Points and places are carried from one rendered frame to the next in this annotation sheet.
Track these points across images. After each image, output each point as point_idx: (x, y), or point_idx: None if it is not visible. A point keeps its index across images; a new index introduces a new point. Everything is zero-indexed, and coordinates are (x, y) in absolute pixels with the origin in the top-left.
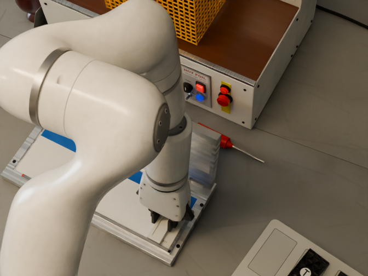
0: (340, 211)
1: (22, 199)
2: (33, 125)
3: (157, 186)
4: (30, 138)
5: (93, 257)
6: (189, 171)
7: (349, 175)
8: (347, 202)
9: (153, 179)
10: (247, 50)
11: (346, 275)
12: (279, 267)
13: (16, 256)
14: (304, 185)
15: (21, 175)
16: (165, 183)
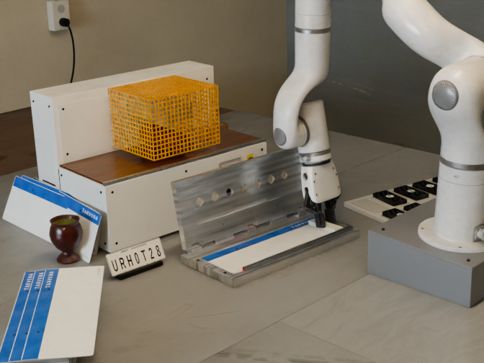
0: (349, 189)
1: None
2: (189, 271)
3: (327, 155)
4: (207, 264)
5: (335, 261)
6: (296, 201)
7: None
8: (343, 186)
9: (324, 150)
10: (235, 137)
11: (397, 187)
12: (380, 205)
13: (428, 9)
14: None
15: (241, 271)
16: (329, 148)
